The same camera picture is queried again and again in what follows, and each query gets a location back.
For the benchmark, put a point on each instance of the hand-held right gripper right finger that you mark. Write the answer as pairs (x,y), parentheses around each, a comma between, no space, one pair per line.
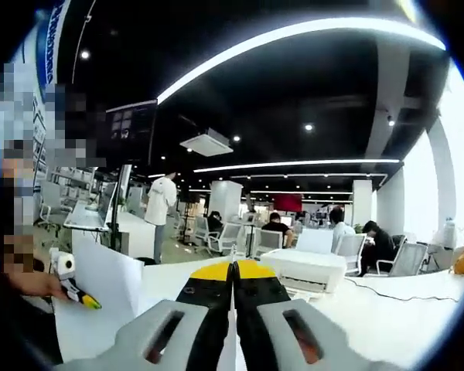
(274,309)

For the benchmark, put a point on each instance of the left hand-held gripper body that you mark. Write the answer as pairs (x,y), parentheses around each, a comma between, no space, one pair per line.
(63,264)

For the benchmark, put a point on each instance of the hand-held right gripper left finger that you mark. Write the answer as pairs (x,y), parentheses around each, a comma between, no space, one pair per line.
(139,340)

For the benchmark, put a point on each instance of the person's left hand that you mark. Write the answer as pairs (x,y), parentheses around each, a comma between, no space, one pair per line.
(38,286)

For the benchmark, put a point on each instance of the black monitor stand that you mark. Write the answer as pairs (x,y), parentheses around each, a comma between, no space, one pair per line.
(114,239)

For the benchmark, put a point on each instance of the white printer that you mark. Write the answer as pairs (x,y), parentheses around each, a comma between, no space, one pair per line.
(313,266)

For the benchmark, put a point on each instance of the person in black shirt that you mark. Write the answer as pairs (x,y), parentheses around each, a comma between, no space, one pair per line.
(31,332)

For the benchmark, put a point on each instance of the white mesh office chair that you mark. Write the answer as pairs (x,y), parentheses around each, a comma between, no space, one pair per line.
(410,257)
(50,201)
(268,241)
(230,235)
(352,251)

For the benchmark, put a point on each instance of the black office chair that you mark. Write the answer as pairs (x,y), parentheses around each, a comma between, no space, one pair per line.
(147,261)

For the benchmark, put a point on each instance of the white side desk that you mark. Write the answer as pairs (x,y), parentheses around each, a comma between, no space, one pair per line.
(139,235)

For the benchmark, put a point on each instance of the white metal shelf rack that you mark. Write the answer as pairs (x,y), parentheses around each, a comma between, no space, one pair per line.
(73,179)

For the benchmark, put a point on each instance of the red display screen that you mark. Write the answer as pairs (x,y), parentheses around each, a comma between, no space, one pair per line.
(288,203)

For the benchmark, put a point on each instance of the white square pillar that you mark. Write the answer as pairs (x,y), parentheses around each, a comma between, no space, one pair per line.
(361,201)
(225,197)

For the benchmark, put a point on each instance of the long ceiling light strip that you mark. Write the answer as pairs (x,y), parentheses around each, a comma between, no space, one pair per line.
(294,164)
(371,24)

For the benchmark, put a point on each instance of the black monitor screen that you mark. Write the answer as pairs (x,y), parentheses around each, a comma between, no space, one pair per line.
(133,127)

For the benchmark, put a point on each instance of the ceiling air conditioner unit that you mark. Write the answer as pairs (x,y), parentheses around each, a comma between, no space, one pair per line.
(207,143)

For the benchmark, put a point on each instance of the white bottle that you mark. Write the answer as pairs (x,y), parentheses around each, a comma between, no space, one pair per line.
(450,233)

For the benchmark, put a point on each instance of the blue white wall poster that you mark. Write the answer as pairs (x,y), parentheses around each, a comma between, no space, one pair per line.
(52,46)

